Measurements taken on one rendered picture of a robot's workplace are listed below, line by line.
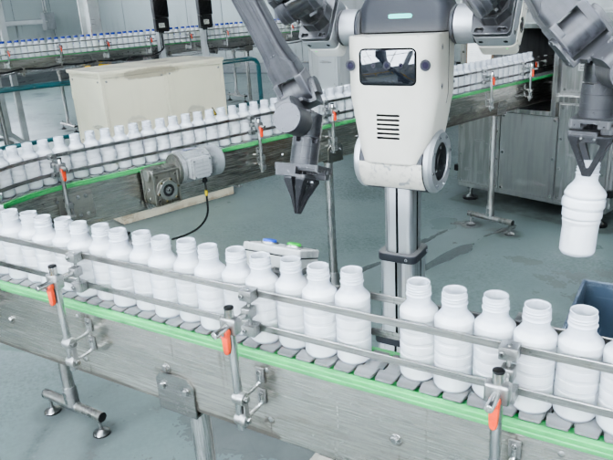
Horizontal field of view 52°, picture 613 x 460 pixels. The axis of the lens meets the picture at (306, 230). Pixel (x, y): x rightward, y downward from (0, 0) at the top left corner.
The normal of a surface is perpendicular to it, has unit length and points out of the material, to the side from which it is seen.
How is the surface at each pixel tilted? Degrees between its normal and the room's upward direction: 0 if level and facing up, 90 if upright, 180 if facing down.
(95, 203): 90
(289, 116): 70
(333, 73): 90
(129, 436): 0
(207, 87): 90
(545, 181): 91
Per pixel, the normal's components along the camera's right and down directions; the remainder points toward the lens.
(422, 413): -0.51, 0.32
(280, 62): -0.21, 0.47
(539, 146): -0.75, 0.26
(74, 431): -0.06, -0.94
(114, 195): 0.66, 0.22
